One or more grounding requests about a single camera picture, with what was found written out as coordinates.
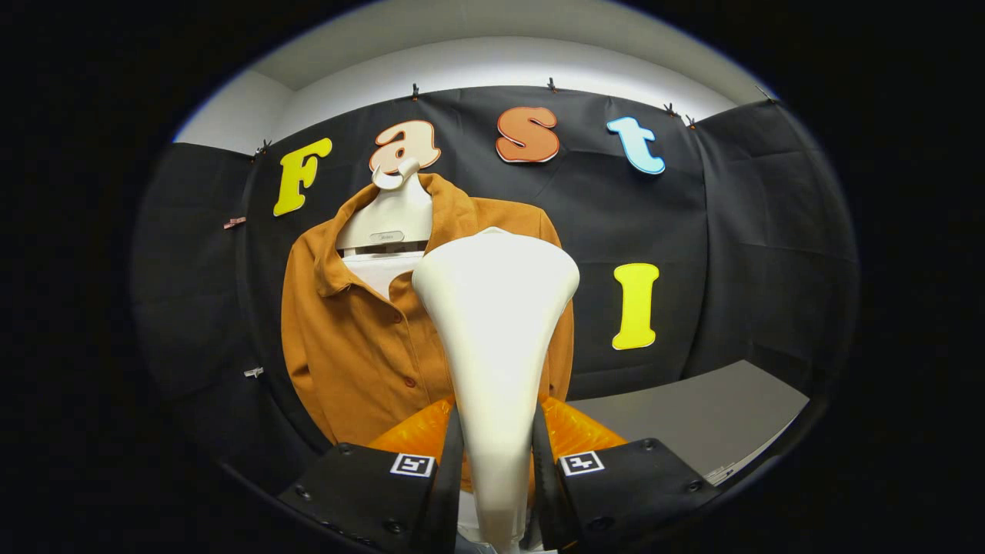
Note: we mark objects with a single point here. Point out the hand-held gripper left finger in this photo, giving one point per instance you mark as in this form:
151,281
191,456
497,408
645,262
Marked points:
450,492

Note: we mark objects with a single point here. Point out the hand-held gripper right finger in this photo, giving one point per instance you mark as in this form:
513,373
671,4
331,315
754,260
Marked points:
548,492

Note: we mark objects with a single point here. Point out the brown button-up shirt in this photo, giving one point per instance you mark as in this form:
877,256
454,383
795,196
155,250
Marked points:
354,354

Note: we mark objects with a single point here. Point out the white garment steamer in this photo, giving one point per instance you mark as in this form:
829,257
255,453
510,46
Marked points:
496,323

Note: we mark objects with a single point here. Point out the black backdrop cloth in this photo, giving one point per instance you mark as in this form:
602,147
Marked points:
731,231

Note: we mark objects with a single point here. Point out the small red clip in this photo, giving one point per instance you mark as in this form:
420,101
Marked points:
235,222

